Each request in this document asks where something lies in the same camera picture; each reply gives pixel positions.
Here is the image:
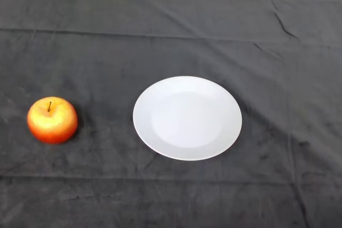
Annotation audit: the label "white round plate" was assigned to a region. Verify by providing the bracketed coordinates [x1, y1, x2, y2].
[132, 75, 243, 162]

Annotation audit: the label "red yellow apple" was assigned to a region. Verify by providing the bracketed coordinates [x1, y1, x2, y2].
[27, 96, 79, 145]

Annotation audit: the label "black table cloth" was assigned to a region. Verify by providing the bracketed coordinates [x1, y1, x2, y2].
[0, 0, 342, 228]

